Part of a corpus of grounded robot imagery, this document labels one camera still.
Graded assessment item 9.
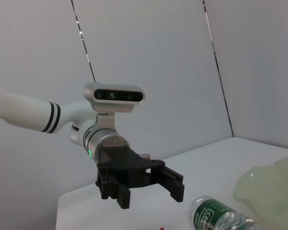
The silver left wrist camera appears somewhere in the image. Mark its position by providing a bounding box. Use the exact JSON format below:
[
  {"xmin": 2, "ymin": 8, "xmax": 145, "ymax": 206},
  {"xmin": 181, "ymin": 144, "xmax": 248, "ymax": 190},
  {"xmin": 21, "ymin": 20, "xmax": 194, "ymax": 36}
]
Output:
[{"xmin": 83, "ymin": 81, "xmax": 146, "ymax": 135}]

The clear green-label water bottle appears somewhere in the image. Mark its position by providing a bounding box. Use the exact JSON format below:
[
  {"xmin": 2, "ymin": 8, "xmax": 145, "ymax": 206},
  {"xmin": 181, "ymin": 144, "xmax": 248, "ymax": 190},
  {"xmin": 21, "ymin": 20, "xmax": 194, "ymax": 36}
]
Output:
[{"xmin": 187, "ymin": 195, "xmax": 267, "ymax": 230}]

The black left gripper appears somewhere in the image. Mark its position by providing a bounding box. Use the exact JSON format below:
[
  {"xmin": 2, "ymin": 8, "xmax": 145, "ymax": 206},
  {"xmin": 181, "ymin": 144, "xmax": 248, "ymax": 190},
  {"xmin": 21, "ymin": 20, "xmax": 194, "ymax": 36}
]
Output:
[{"xmin": 95, "ymin": 144, "xmax": 185, "ymax": 209}]

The wavy clear glass fruit plate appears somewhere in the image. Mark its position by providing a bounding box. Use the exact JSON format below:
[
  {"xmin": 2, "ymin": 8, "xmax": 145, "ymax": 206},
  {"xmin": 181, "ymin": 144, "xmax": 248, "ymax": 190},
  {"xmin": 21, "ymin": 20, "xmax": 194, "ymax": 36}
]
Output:
[{"xmin": 232, "ymin": 155, "xmax": 288, "ymax": 230}]

